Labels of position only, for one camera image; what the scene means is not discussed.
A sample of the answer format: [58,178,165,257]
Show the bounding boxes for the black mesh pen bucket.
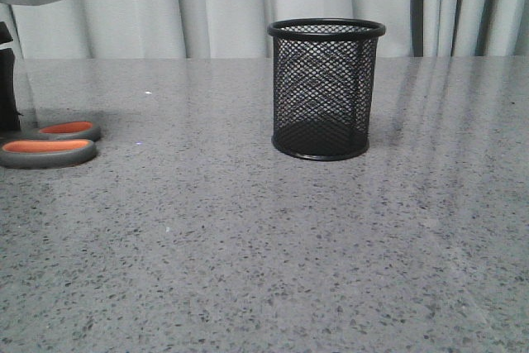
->
[268,18,386,161]

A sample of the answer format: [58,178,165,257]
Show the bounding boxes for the light grey curtain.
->
[1,0,528,59]

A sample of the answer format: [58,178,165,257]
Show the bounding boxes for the grey orange handled scissors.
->
[1,121,102,169]

